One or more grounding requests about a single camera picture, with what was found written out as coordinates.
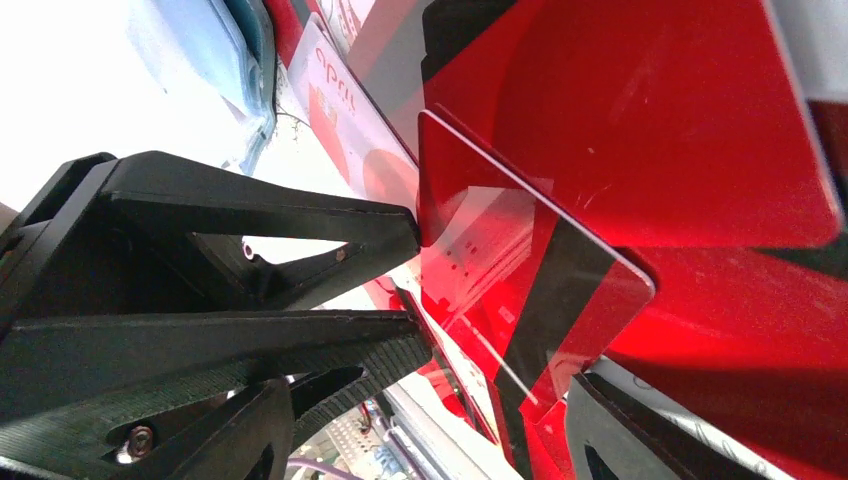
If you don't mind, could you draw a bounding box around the teal leather card holder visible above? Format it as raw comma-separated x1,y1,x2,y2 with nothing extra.
126,1,277,176

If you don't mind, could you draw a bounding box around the red card centre pile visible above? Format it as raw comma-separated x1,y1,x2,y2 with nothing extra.
347,1,846,247

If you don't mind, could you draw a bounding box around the red card pile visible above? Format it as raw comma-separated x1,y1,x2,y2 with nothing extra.
596,99,848,480
347,1,846,247

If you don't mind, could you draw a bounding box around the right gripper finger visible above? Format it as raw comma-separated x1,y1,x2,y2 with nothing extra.
566,373,763,479

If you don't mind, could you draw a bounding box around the red card top pile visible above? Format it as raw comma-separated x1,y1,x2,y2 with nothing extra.
596,99,848,480

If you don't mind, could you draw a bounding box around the white april card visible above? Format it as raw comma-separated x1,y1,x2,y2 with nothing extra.
288,13,419,212

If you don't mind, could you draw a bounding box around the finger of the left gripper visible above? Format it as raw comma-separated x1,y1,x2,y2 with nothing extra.
1,310,432,479
1,151,420,318

